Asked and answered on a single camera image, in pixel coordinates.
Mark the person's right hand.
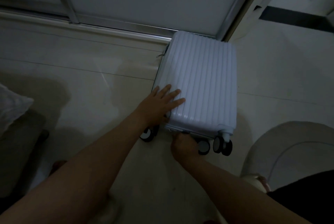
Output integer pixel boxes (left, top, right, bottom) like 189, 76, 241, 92
170, 133, 201, 166

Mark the person's left hand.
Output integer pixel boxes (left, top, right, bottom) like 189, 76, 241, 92
135, 84, 186, 127

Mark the grey-blue suitcase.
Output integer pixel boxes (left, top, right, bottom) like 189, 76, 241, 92
140, 30, 238, 157

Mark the person's right forearm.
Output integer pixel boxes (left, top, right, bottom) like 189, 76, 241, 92
183, 156, 311, 224

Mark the person's left forearm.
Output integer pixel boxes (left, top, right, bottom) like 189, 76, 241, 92
0, 117, 149, 224

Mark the person's right foot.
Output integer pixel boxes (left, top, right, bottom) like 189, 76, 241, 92
241, 173, 272, 195

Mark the grey round stool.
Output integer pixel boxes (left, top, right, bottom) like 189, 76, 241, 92
241, 121, 334, 191

